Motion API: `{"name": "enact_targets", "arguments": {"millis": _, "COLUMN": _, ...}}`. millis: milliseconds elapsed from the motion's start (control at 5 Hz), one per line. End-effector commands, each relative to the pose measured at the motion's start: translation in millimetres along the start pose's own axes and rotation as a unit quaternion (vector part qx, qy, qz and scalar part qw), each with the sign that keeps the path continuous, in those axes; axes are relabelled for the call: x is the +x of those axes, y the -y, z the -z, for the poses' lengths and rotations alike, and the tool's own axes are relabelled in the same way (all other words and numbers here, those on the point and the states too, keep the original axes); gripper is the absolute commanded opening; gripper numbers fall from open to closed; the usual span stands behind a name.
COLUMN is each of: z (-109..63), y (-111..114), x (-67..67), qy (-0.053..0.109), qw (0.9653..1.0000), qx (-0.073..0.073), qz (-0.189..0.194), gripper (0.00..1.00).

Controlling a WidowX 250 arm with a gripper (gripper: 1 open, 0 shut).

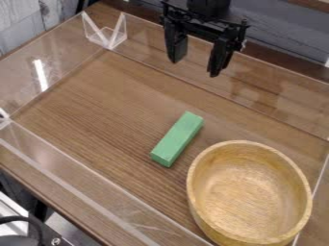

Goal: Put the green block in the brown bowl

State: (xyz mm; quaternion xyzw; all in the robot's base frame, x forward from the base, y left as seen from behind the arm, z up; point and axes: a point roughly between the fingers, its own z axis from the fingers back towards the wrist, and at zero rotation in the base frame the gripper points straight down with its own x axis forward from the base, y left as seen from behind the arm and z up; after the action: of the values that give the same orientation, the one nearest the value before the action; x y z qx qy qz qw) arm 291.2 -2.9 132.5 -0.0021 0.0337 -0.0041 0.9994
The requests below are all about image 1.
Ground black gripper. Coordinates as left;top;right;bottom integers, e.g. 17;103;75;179
161;0;249;77

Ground green rectangular block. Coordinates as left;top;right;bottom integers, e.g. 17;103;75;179
150;111;205;168

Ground brown wooden bowl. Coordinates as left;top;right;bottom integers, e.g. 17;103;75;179
186;140;313;246

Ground clear acrylic corner bracket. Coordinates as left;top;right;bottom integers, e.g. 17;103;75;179
82;12;128;50

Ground clear acrylic enclosure walls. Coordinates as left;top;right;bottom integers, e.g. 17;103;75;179
0;5;329;246

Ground black cable lower left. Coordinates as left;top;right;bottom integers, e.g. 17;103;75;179
0;215;46;246

